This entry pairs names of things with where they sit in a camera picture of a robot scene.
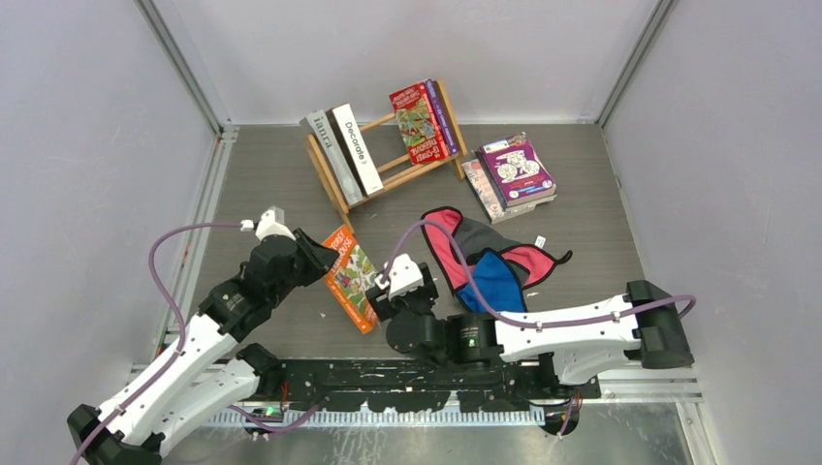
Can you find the blue oven mitt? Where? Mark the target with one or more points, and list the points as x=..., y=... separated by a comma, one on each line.
x=497, y=284

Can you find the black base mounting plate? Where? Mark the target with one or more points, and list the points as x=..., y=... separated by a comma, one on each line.
x=410, y=386

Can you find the grey Iantra book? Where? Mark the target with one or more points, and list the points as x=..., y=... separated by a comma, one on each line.
x=320, y=126

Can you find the white Decorate Furniture book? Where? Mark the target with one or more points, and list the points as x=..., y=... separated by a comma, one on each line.
x=353, y=140

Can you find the wooden book rack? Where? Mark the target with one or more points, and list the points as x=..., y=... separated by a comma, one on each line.
x=393, y=173

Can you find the red white illustrated book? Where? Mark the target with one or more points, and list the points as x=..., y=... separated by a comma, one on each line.
x=418, y=125

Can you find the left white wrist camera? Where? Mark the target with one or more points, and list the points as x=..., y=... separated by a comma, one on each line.
x=271, y=223

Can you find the red grey cloth bib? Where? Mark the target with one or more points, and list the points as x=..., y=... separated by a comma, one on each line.
x=447, y=233

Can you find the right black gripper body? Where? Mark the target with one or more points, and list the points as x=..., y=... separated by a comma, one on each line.
x=419, y=301

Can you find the orange 78-Storey Treehouse book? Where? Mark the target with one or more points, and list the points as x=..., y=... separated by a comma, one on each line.
x=351, y=275

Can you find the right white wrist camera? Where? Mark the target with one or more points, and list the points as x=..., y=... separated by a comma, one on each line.
x=403, y=276

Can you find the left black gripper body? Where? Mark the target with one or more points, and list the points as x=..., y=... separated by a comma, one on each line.
x=284, y=287

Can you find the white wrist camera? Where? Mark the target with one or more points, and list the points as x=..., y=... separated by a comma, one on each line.
x=403, y=276
x=271, y=223

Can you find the purple illustrated book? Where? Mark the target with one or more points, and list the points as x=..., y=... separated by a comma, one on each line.
x=515, y=171

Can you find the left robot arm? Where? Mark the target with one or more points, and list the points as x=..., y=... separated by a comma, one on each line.
x=144, y=421

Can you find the slotted cable duct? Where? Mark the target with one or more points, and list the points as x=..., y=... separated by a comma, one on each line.
x=449, y=416

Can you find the purple 52-Storey Treehouse book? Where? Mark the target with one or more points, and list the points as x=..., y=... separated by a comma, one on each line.
x=441, y=116

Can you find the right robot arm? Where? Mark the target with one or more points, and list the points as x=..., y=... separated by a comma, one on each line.
x=581, y=342

